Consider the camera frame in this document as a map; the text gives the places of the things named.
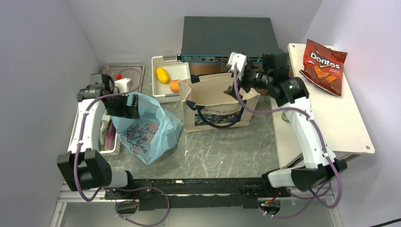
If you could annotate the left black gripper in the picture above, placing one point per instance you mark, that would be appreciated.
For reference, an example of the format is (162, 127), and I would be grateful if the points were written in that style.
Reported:
(128, 111)

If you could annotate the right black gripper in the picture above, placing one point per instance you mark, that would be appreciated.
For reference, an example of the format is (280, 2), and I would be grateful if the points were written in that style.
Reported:
(243, 82)

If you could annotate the beige canvas tote bag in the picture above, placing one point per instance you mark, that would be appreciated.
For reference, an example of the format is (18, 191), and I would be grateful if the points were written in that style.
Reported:
(206, 106)

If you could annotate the light blue plastic grocery bag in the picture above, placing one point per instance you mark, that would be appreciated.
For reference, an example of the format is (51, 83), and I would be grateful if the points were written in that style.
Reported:
(155, 131)

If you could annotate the purple eggplant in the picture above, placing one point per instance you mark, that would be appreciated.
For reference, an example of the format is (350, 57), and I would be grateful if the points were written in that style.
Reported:
(110, 136)

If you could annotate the yellow lemon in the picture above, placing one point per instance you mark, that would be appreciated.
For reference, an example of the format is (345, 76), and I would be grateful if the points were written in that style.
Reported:
(162, 75)

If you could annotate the orange peach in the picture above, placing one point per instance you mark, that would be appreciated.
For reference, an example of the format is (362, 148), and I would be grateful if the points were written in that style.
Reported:
(174, 86)

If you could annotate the red Doritos chip bag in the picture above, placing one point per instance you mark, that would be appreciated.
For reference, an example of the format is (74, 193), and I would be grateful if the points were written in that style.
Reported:
(324, 67)

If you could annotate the green glass bottle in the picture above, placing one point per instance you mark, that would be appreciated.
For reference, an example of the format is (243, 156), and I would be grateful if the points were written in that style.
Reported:
(284, 117)

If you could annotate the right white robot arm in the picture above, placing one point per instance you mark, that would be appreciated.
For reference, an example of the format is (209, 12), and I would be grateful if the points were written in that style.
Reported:
(292, 97)

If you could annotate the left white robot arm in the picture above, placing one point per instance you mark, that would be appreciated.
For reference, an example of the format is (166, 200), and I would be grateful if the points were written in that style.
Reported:
(83, 167)

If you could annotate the metal tray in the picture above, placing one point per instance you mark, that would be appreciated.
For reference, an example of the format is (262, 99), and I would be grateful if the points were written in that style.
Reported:
(125, 71)

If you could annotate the wooden board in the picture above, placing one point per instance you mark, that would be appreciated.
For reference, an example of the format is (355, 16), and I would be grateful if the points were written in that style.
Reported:
(199, 69)

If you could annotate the white perforated basket left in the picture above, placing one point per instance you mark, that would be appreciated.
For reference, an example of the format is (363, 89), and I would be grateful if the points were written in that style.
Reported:
(74, 137)

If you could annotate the white perforated basket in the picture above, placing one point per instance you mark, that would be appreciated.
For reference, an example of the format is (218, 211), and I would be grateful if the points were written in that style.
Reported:
(74, 137)
(175, 69)

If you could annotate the white perforated basket rear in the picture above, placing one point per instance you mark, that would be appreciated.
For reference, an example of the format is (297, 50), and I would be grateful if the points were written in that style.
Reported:
(175, 69)

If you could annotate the white shelf table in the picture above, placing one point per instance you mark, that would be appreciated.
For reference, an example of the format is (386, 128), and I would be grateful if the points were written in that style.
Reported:
(338, 118)

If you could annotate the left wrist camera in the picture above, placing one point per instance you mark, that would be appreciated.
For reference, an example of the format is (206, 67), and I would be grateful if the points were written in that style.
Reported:
(122, 84)

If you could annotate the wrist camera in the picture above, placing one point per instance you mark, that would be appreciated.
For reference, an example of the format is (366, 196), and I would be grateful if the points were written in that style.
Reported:
(122, 84)
(240, 61)

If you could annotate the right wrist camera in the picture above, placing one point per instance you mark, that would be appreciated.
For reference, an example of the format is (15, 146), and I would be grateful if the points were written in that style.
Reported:
(240, 61)

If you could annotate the network switch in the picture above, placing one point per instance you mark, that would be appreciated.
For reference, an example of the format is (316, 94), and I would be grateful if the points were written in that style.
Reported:
(213, 39)

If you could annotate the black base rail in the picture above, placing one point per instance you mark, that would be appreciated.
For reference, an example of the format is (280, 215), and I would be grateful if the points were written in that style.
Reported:
(200, 193)

